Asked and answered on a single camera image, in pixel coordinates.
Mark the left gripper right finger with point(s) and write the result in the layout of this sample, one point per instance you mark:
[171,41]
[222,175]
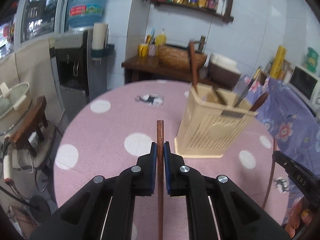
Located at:
[216,207]

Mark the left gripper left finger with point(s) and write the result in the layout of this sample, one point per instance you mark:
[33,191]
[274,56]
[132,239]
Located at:
[104,207]

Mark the brown wooden chopstick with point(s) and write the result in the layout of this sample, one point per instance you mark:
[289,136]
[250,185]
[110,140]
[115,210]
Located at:
[191,52]
[271,175]
[219,96]
[160,176]

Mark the small steel spoon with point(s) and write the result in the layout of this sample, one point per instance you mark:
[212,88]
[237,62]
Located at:
[242,90]

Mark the black chopstick gold tip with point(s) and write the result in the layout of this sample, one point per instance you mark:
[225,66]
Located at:
[254,83]

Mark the wooden handle spoon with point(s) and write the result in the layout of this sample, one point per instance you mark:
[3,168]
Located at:
[259,102]

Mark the right hand orange glove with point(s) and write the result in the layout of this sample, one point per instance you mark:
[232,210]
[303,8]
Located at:
[300,214]

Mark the purple floral cloth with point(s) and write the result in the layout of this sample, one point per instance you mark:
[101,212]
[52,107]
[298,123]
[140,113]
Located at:
[286,117]

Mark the cream plastic utensil holder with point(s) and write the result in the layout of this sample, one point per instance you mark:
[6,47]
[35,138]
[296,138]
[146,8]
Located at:
[207,129]

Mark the white microwave oven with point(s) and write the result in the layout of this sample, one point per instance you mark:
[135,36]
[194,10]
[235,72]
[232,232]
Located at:
[306,85]

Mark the dark wooden stool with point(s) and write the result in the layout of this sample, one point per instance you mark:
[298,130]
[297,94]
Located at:
[30,124]

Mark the yellow wrapped roll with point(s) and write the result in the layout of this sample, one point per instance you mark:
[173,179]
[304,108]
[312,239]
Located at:
[278,62]

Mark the water dispenser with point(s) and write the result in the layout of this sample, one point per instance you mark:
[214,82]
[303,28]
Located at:
[81,78]

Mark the brown white rice cooker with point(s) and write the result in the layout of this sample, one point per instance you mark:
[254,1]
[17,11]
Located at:
[223,70]

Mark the cream pot with lid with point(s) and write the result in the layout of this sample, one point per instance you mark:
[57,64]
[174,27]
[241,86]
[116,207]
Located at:
[15,103]

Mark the dark wooden side table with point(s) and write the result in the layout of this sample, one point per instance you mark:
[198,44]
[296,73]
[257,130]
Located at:
[148,68]

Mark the woven basket sink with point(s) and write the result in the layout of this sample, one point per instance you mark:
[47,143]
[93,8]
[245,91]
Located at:
[177,57]

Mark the paper cup dispenser tube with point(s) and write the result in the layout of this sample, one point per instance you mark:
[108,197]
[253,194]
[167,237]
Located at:
[99,47]

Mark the yellow mug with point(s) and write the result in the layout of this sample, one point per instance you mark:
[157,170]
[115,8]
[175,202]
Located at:
[143,50]

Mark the yellow soap bottle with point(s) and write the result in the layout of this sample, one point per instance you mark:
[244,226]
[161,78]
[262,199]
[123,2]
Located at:
[161,39]

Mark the blue water bottle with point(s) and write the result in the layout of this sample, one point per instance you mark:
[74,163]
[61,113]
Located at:
[84,13]

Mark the window with frame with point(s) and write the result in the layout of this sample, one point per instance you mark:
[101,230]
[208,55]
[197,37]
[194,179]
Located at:
[31,20]

